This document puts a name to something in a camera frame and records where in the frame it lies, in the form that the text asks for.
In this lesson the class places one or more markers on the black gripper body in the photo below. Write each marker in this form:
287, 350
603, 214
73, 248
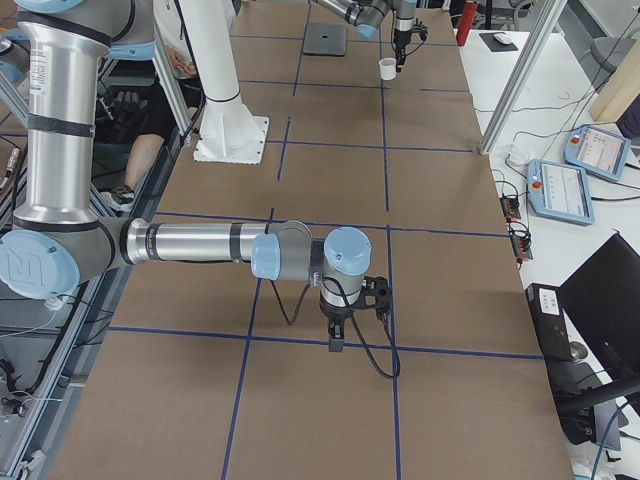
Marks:
335, 313
401, 39

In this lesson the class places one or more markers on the white ceramic cup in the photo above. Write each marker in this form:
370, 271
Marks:
387, 68

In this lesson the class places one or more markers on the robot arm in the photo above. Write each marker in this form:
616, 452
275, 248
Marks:
58, 242
367, 17

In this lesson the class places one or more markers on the silver closed laptop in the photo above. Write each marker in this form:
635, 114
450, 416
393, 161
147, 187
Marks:
324, 39

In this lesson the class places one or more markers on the red bottle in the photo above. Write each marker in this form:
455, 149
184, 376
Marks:
465, 22

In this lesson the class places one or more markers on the black mouse pad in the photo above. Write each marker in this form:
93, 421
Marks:
495, 46

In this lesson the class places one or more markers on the white computer mouse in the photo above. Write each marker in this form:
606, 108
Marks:
503, 38

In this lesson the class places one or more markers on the upper orange circuit board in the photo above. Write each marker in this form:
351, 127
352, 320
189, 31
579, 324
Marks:
510, 207

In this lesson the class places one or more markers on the orange circuit board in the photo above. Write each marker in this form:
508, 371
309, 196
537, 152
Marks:
521, 245
510, 207

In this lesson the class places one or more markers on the lower orange circuit board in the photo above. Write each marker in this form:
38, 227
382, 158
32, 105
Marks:
521, 245

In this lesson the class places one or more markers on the near blue teach pendant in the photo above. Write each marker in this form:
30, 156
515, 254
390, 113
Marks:
560, 191

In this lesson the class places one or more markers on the blue teach pendant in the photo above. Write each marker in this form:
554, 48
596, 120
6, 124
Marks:
599, 152
560, 191

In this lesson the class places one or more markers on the far blue teach pendant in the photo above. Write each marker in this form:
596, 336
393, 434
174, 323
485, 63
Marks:
599, 152

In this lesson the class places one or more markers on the black computer box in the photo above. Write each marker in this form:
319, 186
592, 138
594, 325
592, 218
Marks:
584, 404

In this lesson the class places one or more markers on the seated person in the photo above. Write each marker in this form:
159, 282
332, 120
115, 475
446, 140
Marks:
160, 121

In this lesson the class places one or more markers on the black monitor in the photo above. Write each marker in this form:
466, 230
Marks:
601, 299

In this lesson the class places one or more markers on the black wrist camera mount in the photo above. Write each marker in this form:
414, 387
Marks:
375, 294

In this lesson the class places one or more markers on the aluminium frame post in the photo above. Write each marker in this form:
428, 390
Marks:
537, 38

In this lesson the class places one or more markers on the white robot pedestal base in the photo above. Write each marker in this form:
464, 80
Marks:
229, 133

